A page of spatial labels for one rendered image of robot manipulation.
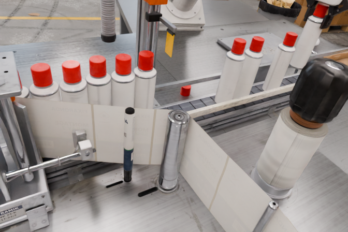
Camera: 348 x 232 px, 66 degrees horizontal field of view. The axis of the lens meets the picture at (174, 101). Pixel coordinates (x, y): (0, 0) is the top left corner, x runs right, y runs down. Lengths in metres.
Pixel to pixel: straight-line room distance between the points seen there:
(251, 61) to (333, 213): 0.41
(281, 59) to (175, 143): 0.52
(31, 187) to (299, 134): 0.46
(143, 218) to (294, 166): 0.30
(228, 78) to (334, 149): 0.38
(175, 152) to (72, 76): 0.24
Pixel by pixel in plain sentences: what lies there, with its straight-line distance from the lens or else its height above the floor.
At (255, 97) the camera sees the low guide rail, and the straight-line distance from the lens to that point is 0.85.
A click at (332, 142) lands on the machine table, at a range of 0.95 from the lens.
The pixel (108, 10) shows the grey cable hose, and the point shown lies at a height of 1.15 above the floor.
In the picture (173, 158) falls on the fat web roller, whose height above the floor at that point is 0.98.
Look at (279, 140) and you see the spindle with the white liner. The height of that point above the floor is 1.03.
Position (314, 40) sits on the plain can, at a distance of 0.95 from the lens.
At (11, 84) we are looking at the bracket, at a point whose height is 1.14.
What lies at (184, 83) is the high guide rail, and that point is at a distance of 0.74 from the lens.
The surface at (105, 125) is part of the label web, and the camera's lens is 0.50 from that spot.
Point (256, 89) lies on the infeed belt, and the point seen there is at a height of 0.88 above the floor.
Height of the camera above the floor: 1.35
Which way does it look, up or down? 36 degrees down
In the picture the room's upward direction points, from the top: 9 degrees clockwise
